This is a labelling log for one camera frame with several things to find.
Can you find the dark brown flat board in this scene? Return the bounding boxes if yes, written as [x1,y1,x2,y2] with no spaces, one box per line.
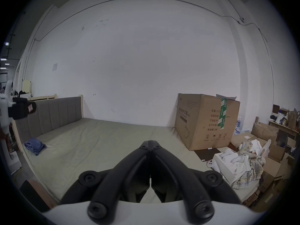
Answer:
[194,146,232,162]

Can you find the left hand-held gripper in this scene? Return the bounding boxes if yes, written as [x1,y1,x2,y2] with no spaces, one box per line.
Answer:
[0,80,37,126]

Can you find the wooden table with clutter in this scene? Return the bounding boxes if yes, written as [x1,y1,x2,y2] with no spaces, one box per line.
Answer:
[268,104,300,138]

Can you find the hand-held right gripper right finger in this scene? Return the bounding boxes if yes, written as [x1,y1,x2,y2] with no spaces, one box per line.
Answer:
[150,140,241,225]

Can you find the pile of cardboard cartons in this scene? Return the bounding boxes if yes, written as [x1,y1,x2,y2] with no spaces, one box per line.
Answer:
[231,122,296,207]

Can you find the bed with beige sheet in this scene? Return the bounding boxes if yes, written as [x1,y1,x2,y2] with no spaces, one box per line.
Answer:
[12,117,260,208]

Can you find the blue garment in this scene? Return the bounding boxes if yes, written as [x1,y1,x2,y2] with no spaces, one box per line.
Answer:
[24,138,47,156]

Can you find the large cardboard carton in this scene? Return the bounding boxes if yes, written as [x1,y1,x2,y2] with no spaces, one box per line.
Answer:
[174,93,241,151]

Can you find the white cloth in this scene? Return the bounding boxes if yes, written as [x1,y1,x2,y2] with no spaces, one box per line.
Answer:
[221,149,252,180]

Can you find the grey padded headboard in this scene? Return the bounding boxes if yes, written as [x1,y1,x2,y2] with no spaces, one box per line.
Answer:
[14,97,84,144]

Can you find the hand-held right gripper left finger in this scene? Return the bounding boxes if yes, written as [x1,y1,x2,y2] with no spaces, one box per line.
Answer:
[61,140,152,225]

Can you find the white flat box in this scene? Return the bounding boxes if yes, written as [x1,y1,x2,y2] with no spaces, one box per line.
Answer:
[212,152,243,187]

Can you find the checked cloth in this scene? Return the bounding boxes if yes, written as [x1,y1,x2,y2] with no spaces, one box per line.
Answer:
[231,141,265,191]

